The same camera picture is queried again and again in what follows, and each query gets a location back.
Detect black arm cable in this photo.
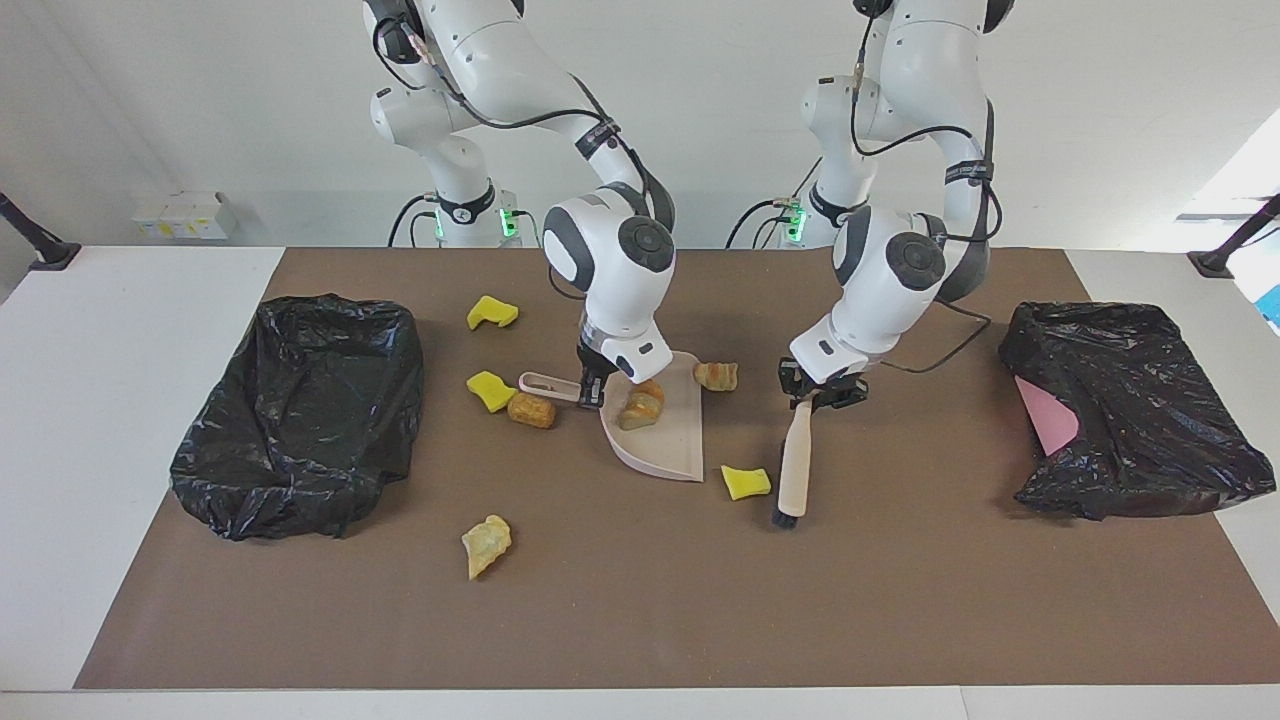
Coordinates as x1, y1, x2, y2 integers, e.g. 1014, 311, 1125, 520
372, 15, 676, 301
848, 20, 996, 376

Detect black trash bag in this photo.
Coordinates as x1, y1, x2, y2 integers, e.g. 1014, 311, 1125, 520
168, 293, 426, 543
997, 300, 1278, 522

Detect orange striped croissant toy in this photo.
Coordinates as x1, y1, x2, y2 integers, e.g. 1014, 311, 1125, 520
616, 379, 667, 432

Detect beige hand brush black bristles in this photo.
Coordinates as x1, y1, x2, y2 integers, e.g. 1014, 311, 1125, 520
770, 398, 816, 530

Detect beige plastic dustpan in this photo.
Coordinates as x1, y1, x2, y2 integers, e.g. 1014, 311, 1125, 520
518, 350, 706, 484

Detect notched yellow sponge piece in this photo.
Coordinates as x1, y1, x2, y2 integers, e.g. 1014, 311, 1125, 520
466, 295, 521, 332

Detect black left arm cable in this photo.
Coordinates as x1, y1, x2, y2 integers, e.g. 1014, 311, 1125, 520
848, 20, 996, 376

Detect pink plastic bin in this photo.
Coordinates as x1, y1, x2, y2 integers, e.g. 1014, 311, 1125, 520
1013, 375, 1081, 458

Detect black base cable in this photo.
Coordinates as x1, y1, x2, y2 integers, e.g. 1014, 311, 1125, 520
725, 150, 826, 249
388, 193, 441, 248

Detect black right base cable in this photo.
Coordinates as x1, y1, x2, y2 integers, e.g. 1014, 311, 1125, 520
388, 193, 441, 248

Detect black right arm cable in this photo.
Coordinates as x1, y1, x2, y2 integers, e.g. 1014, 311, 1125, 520
372, 15, 676, 301

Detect brown table mat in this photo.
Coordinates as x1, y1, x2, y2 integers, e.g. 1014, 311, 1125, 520
75, 247, 1280, 691

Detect black camera stand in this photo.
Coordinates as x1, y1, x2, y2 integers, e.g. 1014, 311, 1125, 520
0, 190, 81, 273
1188, 195, 1280, 279

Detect white wall socket box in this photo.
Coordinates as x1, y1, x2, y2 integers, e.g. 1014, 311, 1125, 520
132, 190, 239, 241

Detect black left base cable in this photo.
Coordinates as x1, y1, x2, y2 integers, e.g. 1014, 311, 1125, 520
725, 150, 826, 249

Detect brown bread roll toy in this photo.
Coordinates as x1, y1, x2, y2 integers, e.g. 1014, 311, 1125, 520
506, 392, 558, 431

